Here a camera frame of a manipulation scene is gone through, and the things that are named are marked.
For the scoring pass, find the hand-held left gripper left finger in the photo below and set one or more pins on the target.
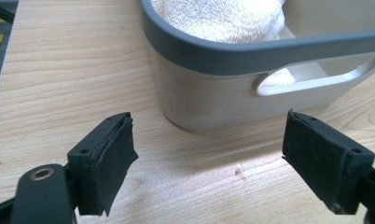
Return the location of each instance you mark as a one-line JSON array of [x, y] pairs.
[[104, 161]]

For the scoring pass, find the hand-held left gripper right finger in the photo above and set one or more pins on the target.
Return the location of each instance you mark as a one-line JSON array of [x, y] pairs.
[[325, 161]]

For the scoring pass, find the white basket with grey rim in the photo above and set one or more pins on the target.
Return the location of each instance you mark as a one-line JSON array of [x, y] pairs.
[[226, 81]]

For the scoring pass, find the white towel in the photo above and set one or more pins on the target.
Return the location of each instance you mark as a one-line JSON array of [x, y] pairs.
[[223, 20]]

